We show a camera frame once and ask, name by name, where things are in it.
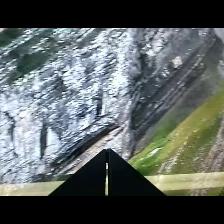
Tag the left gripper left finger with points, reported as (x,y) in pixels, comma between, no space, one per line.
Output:
(90,180)

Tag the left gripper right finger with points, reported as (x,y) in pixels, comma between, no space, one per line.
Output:
(128,180)

